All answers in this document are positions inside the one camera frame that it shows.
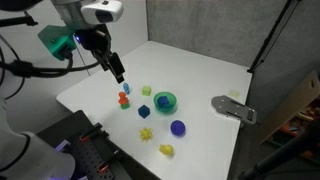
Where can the black tripod pole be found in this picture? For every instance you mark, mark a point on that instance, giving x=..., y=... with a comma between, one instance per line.
x=271, y=35

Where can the purple ball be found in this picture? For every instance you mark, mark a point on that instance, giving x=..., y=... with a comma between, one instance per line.
x=177, y=128

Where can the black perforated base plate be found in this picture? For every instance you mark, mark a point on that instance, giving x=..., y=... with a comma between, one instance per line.
x=80, y=153

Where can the yellow duck toy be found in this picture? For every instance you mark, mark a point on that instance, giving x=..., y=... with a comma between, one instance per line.
x=166, y=150

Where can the dark blue polyhedron block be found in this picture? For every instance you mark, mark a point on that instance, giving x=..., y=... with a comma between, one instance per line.
x=144, y=111

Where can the grey metal mounting plate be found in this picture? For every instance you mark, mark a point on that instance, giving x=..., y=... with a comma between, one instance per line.
x=230, y=106

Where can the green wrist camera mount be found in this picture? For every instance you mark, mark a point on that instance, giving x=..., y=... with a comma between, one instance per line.
x=55, y=40

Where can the orange toy figure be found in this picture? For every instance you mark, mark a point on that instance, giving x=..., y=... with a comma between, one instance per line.
x=123, y=97

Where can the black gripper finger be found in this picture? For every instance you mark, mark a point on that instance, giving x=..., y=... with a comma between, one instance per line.
x=101, y=61
x=118, y=68

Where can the wooden toy shelf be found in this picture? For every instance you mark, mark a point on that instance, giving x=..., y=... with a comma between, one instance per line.
x=296, y=103

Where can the lime green cube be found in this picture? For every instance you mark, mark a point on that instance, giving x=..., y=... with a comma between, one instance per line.
x=146, y=90

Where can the blue cube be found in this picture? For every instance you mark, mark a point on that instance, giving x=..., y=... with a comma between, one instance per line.
x=163, y=101

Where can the black red clamp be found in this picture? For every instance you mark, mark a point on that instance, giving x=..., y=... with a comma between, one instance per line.
x=91, y=131
x=110, y=161

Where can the light blue toy figure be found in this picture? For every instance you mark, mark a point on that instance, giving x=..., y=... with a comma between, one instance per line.
x=126, y=88

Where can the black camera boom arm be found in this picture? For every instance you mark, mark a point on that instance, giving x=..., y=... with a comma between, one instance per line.
x=16, y=21

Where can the yellow spiky toy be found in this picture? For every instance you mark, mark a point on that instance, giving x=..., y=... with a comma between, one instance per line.
x=146, y=134

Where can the green bowl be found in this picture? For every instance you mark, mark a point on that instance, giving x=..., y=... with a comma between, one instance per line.
x=171, y=107

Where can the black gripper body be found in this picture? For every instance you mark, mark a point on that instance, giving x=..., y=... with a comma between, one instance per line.
x=91, y=38

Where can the thick black blurred pole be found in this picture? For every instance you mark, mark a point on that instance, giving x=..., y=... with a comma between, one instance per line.
x=283, y=151

